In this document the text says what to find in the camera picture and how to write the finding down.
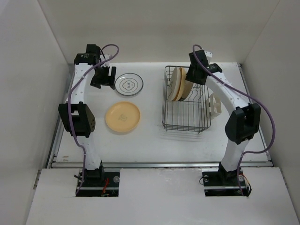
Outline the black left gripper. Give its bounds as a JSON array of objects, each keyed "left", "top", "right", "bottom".
[{"left": 91, "top": 65, "right": 115, "bottom": 90}]

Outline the beige plate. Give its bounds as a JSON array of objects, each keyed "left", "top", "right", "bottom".
[{"left": 179, "top": 80, "right": 193, "bottom": 101}]

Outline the tan yellow plate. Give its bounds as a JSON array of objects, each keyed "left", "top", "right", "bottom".
[{"left": 174, "top": 67, "right": 186, "bottom": 101}]

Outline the white black-patterned plate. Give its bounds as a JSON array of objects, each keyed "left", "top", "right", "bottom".
[{"left": 115, "top": 73, "right": 144, "bottom": 97}]

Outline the cream white plate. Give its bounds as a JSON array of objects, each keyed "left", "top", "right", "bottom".
[{"left": 167, "top": 67, "right": 181, "bottom": 101}]

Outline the metal wire dish rack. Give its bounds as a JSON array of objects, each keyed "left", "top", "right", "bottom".
[{"left": 162, "top": 65, "right": 211, "bottom": 133}]

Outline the orange yellow plate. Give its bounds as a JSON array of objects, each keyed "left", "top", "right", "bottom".
[{"left": 105, "top": 101, "right": 141, "bottom": 135}]

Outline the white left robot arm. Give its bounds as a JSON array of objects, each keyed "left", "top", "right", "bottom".
[{"left": 58, "top": 44, "right": 116, "bottom": 186}]

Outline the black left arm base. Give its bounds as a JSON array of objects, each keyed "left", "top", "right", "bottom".
[{"left": 75, "top": 172, "right": 120, "bottom": 197}]

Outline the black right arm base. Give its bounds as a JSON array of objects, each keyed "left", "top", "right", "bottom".
[{"left": 199, "top": 171, "right": 252, "bottom": 197}]

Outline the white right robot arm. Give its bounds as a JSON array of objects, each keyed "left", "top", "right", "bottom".
[{"left": 186, "top": 50, "right": 261, "bottom": 186}]

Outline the white plastic cutlery holder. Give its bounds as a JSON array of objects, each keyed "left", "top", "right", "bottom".
[{"left": 206, "top": 93, "right": 222, "bottom": 119}]

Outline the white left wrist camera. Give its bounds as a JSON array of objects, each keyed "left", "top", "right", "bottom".
[{"left": 100, "top": 54, "right": 111, "bottom": 68}]

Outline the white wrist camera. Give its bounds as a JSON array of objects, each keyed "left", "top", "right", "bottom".
[
  {"left": 204, "top": 51, "right": 213, "bottom": 60},
  {"left": 100, "top": 54, "right": 111, "bottom": 68}
]

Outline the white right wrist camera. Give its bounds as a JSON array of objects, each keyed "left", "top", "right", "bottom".
[{"left": 204, "top": 51, "right": 213, "bottom": 60}]

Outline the aluminium right rail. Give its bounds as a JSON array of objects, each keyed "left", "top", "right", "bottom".
[{"left": 238, "top": 63, "right": 274, "bottom": 167}]

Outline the aluminium front rail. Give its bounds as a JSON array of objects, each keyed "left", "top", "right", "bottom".
[{"left": 48, "top": 161, "right": 273, "bottom": 168}]

